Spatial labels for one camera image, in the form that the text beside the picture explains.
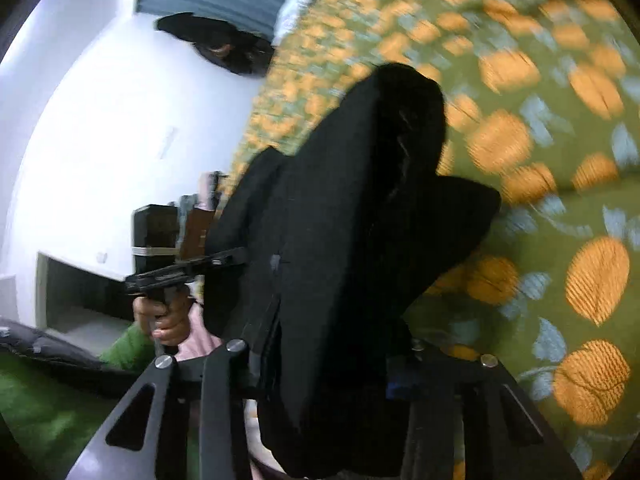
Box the person's green-sleeved left forearm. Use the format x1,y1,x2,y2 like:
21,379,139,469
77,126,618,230
99,322,157,370

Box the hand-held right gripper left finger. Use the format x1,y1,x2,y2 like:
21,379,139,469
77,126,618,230
65,339,251,480

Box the green orange printed blanket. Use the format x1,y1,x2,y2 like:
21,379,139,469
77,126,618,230
220,0,633,480

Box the person's left hand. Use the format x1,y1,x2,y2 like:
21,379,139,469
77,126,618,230
132,294,193,348

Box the brown wooden object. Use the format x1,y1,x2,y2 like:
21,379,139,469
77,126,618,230
176,194,218,262

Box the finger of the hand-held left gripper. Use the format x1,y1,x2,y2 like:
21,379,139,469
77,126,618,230
199,246,249,268

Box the white pillow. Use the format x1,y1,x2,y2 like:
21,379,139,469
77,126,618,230
271,0,328,47

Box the pink cloth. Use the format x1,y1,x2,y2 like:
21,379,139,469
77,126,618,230
175,304,226,362

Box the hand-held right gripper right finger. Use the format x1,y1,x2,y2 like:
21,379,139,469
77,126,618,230
397,340,585,480

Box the white open shelf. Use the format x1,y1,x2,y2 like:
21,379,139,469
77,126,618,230
34,249,137,343

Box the black hanging clothes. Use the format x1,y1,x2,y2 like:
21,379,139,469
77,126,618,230
154,12,276,77

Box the dark padded bag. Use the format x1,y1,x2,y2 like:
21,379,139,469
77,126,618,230
0,316,138,401

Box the black pants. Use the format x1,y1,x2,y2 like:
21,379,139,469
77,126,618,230
200,61,502,479

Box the black box with strap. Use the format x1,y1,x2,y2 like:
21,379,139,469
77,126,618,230
131,203,182,273

